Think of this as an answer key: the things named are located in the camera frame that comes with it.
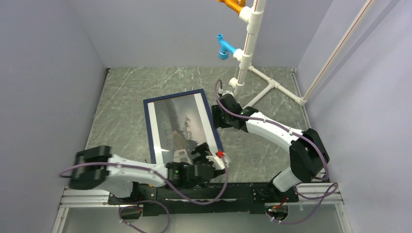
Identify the blue picture frame with photo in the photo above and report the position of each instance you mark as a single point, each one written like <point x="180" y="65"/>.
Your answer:
<point x="176" y="124"/>

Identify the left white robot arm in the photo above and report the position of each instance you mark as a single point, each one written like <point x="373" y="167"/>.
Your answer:
<point x="98" y="168"/>

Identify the aluminium extrusion frame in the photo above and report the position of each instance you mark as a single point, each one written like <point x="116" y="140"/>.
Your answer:
<point x="317" y="193"/>

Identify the blue pipe fitting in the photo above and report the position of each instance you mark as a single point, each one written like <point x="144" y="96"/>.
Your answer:
<point x="225" y="48"/>

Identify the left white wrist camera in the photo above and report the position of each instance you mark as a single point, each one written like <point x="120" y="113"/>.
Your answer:
<point x="219" y="160"/>

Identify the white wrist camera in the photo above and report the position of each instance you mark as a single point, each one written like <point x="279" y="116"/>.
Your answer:
<point x="222" y="92"/>
<point x="219" y="160"/>

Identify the orange pipe fitting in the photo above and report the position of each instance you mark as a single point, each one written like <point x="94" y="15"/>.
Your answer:
<point x="235" y="5"/>

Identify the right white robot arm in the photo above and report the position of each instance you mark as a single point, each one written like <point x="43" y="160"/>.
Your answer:
<point x="307" y="153"/>

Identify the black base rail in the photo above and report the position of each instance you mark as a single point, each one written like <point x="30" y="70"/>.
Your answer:
<point x="206" y="196"/>

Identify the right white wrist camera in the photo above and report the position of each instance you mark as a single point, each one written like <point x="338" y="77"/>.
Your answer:
<point x="222" y="92"/>

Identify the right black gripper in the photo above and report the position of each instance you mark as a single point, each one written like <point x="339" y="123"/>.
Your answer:
<point x="216" y="112"/>

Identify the white diagonal PVC pole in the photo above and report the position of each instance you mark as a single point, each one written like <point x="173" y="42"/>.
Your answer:
<point x="334" y="53"/>

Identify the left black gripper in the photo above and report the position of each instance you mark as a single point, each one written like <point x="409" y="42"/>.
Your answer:
<point x="203" y="151"/>

